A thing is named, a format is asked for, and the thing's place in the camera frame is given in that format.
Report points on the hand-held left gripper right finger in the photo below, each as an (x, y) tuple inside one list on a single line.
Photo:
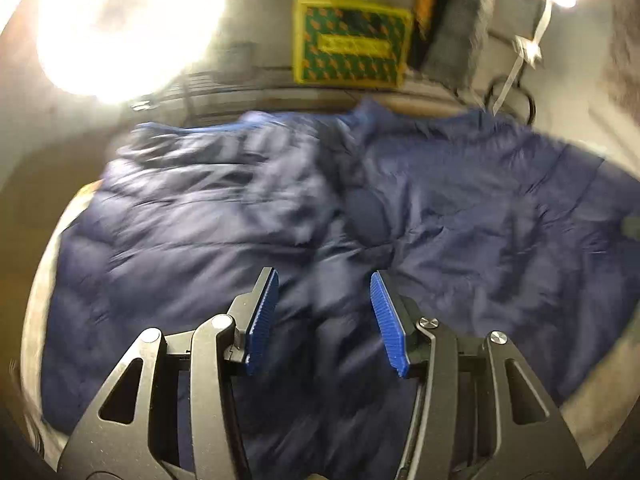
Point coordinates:
[(390, 325)]

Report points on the black metal clothes rack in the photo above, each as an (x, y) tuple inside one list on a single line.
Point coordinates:
[(210, 92)]

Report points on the yellow green patterned box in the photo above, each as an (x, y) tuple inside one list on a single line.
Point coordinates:
[(350, 40)]

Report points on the bright round studio light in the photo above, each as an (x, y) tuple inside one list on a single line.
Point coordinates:
[(125, 20)]

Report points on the navy puffer jacket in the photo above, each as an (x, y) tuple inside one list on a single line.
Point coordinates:
[(450, 210)]

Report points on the mustard scarf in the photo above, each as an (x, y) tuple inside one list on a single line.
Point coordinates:
[(426, 0)]

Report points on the grey plaid hanging coat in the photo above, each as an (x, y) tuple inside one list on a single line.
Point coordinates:
[(460, 20)]

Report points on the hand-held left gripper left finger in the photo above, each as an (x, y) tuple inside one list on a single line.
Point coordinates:
[(262, 320)]

